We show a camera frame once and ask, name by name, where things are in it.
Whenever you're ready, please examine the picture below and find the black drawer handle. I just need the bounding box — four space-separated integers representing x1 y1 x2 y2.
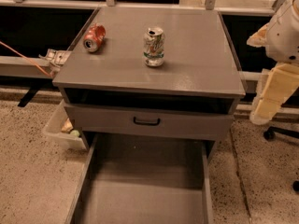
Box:
133 117 161 126

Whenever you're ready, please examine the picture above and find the black office chair base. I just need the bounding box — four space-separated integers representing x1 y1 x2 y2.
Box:
263 126 299 193

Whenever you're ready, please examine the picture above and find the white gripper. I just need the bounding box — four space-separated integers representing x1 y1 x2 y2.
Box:
247 0 299 125

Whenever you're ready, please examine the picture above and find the orange cable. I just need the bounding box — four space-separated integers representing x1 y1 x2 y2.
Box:
0 40 54 78

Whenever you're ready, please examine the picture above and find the crushed red soda can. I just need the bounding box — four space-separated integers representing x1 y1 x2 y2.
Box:
83 23 106 52

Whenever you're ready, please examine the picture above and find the open grey middle drawer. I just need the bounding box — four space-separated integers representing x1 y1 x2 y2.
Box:
65 133 214 224

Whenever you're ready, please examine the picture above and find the metal wall bracket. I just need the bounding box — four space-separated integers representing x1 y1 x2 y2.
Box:
40 49 71 72

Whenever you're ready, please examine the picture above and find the crushed 7up can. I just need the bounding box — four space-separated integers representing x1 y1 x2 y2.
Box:
143 27 165 67

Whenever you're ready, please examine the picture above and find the closed grey top drawer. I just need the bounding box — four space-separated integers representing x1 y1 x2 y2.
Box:
64 104 234 141

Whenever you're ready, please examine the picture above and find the grey drawer cabinet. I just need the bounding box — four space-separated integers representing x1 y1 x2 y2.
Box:
53 7 245 152

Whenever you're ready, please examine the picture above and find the green ball in bin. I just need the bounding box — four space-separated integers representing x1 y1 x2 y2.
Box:
70 130 80 137

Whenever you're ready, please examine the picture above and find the clear plastic bin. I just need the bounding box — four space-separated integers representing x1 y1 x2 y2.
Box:
42 101 86 150

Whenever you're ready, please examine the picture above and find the tan object in bin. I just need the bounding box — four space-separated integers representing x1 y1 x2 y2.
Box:
61 119 73 133

